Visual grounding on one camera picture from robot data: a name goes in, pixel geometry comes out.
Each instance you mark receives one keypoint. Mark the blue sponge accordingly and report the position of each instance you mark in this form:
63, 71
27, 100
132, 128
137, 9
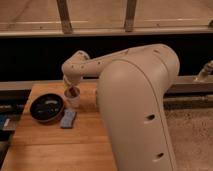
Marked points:
68, 118

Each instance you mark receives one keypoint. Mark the red chili pepper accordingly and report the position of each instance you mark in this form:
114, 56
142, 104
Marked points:
72, 91

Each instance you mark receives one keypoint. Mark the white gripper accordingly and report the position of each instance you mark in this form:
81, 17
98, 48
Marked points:
71, 83

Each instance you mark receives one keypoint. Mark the white object at right edge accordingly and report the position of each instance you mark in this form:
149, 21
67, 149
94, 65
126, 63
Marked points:
205, 72

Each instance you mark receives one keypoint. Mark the wooden cutting board table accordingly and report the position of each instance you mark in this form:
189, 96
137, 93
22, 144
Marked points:
38, 147

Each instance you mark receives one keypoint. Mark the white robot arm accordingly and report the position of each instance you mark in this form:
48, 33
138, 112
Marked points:
130, 91

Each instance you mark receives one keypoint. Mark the black bowl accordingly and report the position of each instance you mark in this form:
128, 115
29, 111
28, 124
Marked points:
47, 108

